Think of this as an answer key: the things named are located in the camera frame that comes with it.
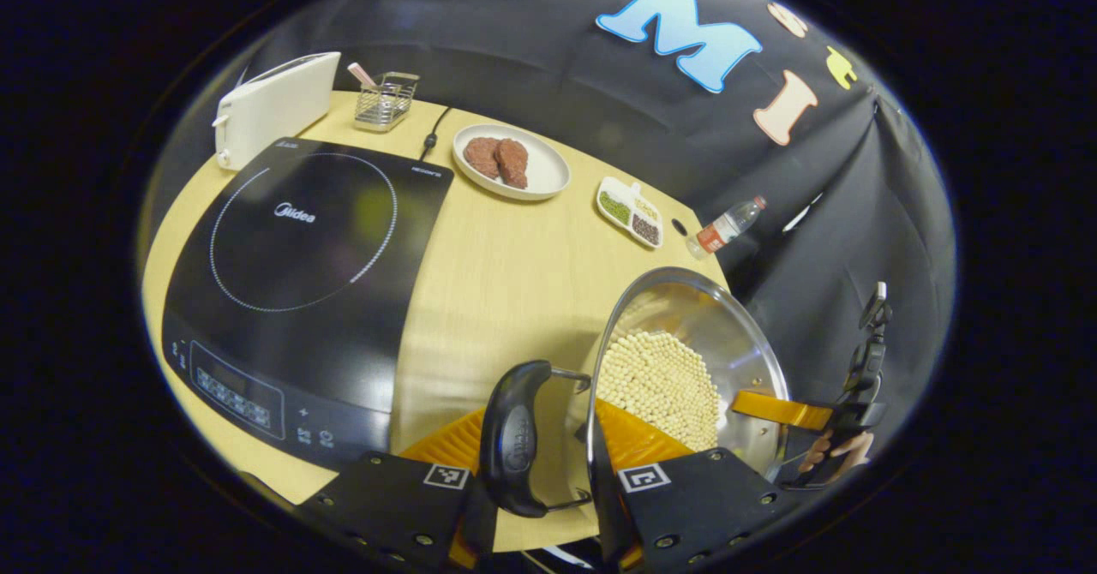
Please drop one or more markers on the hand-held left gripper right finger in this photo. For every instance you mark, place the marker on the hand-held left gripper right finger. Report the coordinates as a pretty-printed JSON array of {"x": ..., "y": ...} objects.
[{"x": 610, "y": 514}]

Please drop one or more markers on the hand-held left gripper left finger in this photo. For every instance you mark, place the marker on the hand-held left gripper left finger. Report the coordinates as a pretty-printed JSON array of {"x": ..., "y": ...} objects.
[{"x": 386, "y": 505}]

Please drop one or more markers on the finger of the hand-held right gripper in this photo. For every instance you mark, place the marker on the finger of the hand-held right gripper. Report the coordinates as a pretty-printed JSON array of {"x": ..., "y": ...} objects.
[{"x": 780, "y": 409}]

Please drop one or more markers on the black induction cooktop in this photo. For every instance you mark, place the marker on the black induction cooktop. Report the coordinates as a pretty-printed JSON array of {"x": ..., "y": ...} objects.
[{"x": 300, "y": 240}]

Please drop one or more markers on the pile of yellow soybeans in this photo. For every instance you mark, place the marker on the pile of yellow soybeans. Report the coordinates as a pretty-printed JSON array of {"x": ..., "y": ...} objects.
[{"x": 660, "y": 385}]

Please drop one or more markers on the plastic water bottle red label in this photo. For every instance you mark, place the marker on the plastic water bottle red label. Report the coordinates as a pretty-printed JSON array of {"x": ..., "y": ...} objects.
[{"x": 724, "y": 229}]

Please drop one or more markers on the pile of dark beans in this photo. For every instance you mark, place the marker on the pile of dark beans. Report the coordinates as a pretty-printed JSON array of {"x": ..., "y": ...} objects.
[{"x": 646, "y": 230}]

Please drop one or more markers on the small pile of yellow beans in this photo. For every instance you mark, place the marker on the small pile of yellow beans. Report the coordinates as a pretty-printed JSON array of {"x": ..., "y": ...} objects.
[{"x": 646, "y": 207}]

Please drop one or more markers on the pile of green beans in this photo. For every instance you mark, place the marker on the pile of green beans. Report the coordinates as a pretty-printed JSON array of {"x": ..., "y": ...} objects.
[{"x": 614, "y": 207}]

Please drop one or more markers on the white divided dish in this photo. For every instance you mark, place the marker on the white divided dish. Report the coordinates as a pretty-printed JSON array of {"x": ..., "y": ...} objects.
[{"x": 619, "y": 187}]

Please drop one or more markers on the white oval plate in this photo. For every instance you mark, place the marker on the white oval plate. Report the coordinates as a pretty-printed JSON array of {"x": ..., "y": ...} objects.
[{"x": 548, "y": 167}]

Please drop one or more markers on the brown meat patty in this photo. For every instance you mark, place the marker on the brown meat patty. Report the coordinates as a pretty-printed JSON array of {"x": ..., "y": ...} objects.
[
  {"x": 482, "y": 157},
  {"x": 512, "y": 163}
]

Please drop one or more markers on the white toaster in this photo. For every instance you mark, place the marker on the white toaster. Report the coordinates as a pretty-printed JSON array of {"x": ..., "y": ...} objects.
[{"x": 274, "y": 107}]

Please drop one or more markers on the pink stick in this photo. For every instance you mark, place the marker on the pink stick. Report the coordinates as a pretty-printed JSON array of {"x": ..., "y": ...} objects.
[{"x": 361, "y": 74}]

